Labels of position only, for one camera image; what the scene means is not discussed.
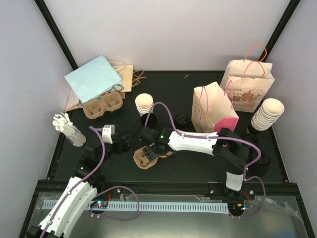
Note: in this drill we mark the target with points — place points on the tall stack paper cups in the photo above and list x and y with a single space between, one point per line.
268 113

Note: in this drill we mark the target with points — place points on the brown kraft paper bag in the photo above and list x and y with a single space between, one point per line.
129 77

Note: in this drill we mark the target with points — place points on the patterned flat paper bag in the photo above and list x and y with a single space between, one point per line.
73 102

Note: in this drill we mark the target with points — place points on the stacked pulp cup carriers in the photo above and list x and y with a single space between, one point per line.
96 108

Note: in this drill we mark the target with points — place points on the brown pulp cup carrier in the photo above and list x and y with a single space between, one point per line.
141 160

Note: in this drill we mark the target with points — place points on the black coffee cup lid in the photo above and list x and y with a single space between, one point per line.
182 120

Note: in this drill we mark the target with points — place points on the small stack paper cups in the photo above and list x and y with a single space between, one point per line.
144 103

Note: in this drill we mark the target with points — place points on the light blue paper bag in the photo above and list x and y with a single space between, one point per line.
92 79

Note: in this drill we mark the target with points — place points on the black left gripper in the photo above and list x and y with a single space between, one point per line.
126 147

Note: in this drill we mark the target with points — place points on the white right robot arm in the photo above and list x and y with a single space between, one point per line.
226 146

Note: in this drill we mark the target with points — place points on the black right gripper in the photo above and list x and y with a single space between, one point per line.
151 155

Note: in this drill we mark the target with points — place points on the Cream Bear printed paper bag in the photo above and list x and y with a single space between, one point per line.
245 82

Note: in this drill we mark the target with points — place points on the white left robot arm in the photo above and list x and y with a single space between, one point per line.
84 184

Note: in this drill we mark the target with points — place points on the light blue slotted cable duct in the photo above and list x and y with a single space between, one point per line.
130 206

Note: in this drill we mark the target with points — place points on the cream paper bag pink sides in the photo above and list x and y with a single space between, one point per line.
212 110

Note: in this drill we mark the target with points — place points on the black lid stacks right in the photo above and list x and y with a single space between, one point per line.
262 165

